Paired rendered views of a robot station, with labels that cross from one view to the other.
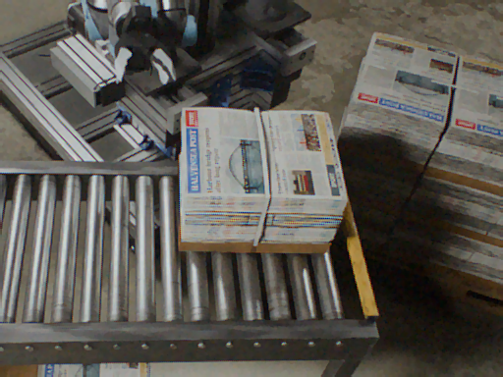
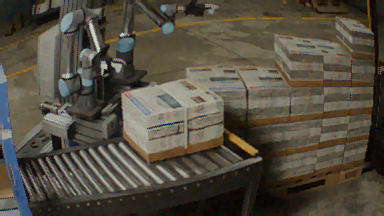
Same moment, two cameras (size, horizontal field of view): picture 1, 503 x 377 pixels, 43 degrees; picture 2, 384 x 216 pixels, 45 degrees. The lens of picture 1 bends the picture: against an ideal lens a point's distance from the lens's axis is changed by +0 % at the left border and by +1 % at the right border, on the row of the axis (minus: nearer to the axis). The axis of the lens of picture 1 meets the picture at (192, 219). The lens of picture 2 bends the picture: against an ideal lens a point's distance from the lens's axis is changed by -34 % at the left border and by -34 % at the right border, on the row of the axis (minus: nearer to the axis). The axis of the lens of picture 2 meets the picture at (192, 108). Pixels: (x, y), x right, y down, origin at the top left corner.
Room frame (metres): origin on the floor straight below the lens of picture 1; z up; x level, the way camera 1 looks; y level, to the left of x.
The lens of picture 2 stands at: (-1.61, 0.83, 2.21)
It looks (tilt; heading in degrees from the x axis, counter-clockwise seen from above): 24 degrees down; 338
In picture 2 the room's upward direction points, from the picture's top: straight up
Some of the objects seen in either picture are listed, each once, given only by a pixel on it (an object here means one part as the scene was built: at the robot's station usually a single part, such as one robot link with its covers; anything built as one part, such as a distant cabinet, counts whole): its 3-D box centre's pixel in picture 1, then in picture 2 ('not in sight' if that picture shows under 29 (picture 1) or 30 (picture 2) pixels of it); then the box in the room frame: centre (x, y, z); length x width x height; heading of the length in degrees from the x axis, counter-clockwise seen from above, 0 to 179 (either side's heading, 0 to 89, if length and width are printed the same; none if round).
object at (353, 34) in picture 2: not in sight; (355, 99); (1.38, -1.76, 0.65); 0.39 x 0.30 x 1.29; 166
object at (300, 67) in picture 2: not in sight; (299, 60); (1.53, -1.19, 0.95); 0.38 x 0.29 x 0.23; 167
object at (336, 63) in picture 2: not in sight; (330, 62); (1.45, -1.47, 0.95); 0.38 x 0.29 x 0.23; 165
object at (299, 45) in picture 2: not in sight; (299, 44); (1.51, -1.19, 1.06); 0.37 x 0.29 x 0.01; 167
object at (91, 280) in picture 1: (93, 246); (108, 171); (0.89, 0.24, 0.77); 0.47 x 0.05 x 0.05; 8
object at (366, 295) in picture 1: (354, 242); (233, 137); (0.98, -0.42, 0.81); 0.43 x 0.03 x 0.02; 8
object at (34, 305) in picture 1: (41, 246); (87, 174); (0.88, 0.37, 0.77); 0.47 x 0.05 x 0.05; 8
